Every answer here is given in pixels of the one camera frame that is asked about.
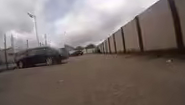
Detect distant dark car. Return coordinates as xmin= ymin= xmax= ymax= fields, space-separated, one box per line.
xmin=69 ymin=48 xmax=85 ymax=58

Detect pale panelled wall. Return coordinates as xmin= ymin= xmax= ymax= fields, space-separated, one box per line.
xmin=91 ymin=0 xmax=185 ymax=64

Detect distant pale building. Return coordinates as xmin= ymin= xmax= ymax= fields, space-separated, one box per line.
xmin=81 ymin=46 xmax=98 ymax=56

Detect grey asphalt road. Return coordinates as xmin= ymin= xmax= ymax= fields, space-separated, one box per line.
xmin=0 ymin=42 xmax=185 ymax=105

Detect small pale litter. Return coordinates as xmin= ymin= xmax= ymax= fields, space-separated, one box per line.
xmin=166 ymin=57 xmax=174 ymax=64

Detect tall lamp post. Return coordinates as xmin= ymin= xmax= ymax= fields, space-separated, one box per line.
xmin=27 ymin=11 xmax=42 ymax=48

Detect dark parked car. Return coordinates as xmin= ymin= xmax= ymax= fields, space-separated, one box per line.
xmin=13 ymin=43 xmax=71 ymax=70

